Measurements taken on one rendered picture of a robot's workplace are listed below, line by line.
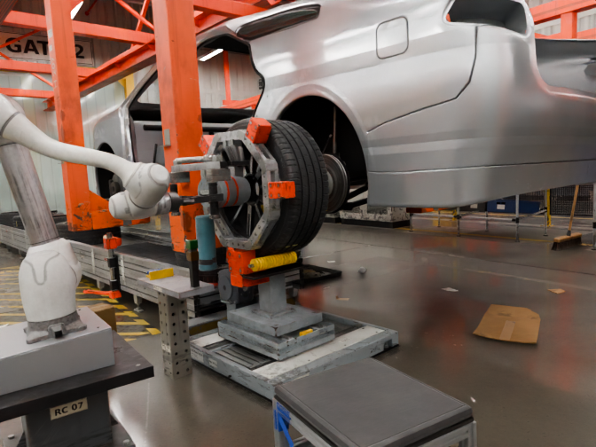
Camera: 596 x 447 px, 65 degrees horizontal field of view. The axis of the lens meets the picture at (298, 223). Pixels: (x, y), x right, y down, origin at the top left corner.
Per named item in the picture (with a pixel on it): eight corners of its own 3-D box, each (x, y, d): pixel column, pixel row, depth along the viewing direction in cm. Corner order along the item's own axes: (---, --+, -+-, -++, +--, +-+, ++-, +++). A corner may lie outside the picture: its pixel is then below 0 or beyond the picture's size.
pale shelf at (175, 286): (215, 291, 205) (214, 284, 205) (179, 299, 194) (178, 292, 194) (169, 278, 237) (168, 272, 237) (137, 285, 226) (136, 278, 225)
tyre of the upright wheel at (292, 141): (255, 254, 262) (340, 247, 213) (219, 260, 247) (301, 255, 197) (239, 137, 262) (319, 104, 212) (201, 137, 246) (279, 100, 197)
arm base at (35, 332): (27, 348, 146) (24, 331, 145) (23, 331, 164) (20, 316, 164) (90, 332, 155) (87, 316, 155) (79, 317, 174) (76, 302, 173)
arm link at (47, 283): (19, 325, 151) (6, 260, 148) (33, 310, 168) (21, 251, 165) (74, 316, 155) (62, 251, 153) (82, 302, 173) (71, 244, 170)
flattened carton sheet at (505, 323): (541, 314, 280) (541, 308, 279) (536, 345, 232) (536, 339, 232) (487, 309, 295) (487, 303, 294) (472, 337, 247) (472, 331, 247)
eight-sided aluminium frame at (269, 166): (283, 252, 203) (276, 125, 197) (271, 254, 199) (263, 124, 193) (215, 242, 244) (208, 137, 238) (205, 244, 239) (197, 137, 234)
